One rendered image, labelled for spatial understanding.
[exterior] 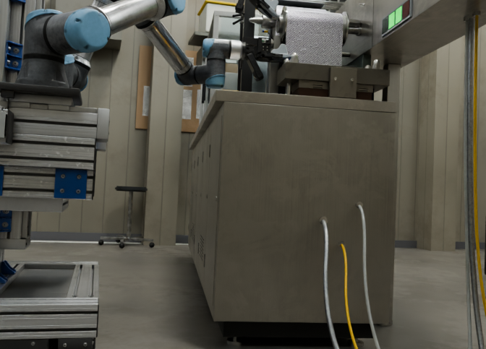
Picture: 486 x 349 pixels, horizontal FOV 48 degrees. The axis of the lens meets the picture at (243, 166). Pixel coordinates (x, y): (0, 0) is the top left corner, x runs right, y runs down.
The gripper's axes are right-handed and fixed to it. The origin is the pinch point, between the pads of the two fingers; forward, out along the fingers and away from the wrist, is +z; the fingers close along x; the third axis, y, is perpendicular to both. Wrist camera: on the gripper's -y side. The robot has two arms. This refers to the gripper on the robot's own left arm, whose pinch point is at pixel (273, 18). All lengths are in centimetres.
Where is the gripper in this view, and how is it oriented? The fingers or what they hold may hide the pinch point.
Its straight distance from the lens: 235.8
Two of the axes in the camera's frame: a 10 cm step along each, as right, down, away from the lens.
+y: 6.7, -7.3, 1.2
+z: 7.3, 6.8, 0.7
